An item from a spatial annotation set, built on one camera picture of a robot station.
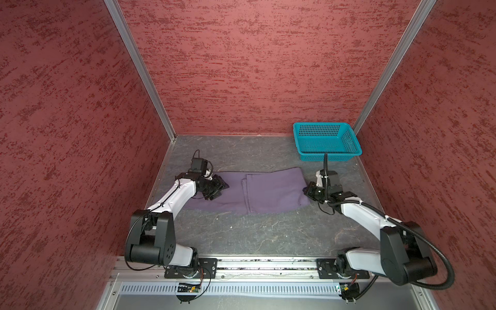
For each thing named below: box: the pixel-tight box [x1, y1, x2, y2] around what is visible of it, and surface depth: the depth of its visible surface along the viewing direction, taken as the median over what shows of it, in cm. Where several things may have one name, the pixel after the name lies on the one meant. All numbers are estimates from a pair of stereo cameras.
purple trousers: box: [183, 167, 311, 214], surface depth 95 cm
